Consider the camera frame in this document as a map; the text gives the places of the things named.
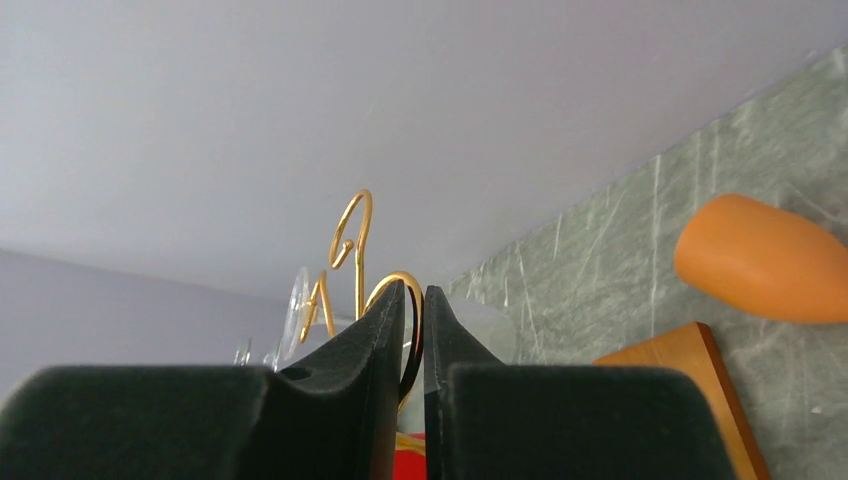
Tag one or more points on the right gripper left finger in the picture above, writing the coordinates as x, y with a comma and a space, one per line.
331, 415

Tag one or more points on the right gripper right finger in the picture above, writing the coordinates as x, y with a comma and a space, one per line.
485, 419

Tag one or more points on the red plastic wine glass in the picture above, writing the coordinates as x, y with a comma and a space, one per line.
410, 461

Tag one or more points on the clear patterned wine glass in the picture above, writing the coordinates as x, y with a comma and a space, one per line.
490, 326

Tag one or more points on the orange plastic wine glass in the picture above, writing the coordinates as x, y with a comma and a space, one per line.
764, 261

